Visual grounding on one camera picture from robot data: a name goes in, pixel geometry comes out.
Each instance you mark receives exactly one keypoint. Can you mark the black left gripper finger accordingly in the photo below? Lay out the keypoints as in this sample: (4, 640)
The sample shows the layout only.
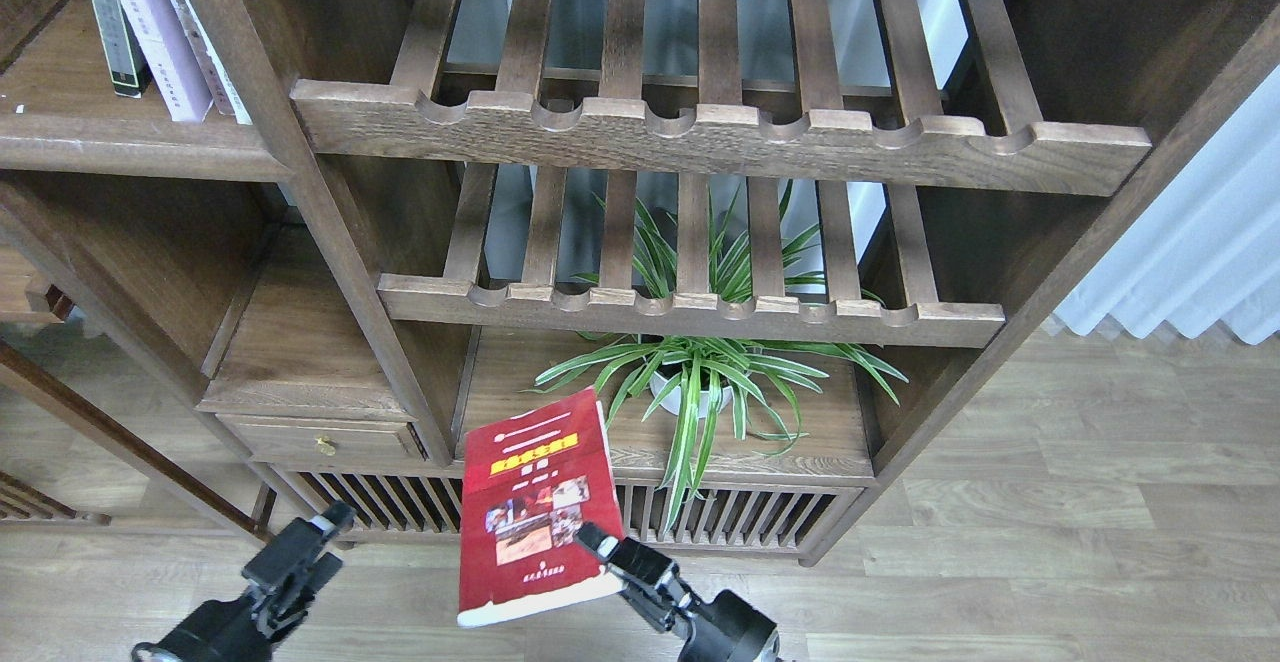
(295, 547)

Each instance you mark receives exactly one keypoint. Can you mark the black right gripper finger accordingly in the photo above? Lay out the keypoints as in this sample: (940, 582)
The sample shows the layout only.
(650, 578)

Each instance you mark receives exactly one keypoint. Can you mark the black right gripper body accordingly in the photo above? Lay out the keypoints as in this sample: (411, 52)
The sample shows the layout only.
(725, 629)

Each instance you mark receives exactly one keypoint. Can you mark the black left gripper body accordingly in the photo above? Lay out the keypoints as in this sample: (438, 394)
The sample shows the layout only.
(246, 629)

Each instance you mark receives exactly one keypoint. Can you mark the red cover book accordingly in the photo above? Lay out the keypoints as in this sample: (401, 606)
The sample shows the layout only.
(529, 483)

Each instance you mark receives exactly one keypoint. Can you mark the yellow and black book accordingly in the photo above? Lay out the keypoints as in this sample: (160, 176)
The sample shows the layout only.
(127, 66)

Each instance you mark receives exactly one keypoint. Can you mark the white and purple book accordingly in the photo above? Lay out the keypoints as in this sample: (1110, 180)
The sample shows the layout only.
(173, 64)

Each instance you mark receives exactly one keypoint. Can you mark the white book upright on shelf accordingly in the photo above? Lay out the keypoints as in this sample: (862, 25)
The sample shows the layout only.
(225, 96)

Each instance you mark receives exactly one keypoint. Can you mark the brass drawer knob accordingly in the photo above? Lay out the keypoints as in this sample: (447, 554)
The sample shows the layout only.
(325, 446)

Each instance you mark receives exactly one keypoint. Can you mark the green spider plant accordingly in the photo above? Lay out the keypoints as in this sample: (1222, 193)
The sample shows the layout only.
(706, 379)

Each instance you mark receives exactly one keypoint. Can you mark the wooden furniture at left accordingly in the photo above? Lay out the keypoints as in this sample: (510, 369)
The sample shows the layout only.
(30, 297)

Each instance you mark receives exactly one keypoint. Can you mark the dark wooden bookshelf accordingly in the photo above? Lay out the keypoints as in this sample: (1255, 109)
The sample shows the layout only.
(434, 195)

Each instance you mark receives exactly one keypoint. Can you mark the white curtain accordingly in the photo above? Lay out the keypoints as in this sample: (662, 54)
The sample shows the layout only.
(1205, 254)

